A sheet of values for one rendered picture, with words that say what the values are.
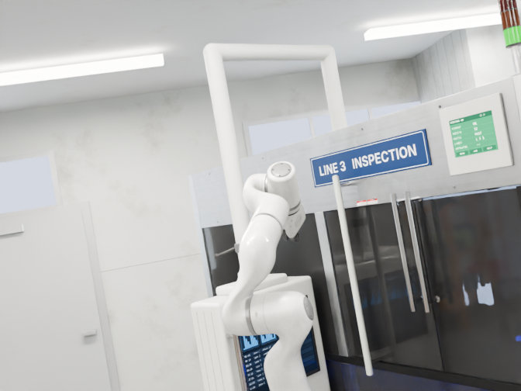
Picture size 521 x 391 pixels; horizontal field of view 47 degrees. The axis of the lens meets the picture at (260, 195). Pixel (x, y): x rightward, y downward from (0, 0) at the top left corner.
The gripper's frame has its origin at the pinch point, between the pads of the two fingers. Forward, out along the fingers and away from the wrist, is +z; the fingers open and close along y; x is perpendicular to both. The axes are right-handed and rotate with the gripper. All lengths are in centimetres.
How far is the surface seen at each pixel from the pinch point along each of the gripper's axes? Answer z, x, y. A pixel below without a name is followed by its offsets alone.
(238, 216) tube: 17.9, 33.3, 11.5
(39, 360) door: 281, 277, -24
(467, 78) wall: 176, 26, 316
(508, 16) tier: -51, -45, 62
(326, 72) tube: 8, 34, 93
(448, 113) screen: -28, -36, 42
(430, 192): -4.8, -35.3, 30.0
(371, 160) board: -0.8, -10.5, 40.2
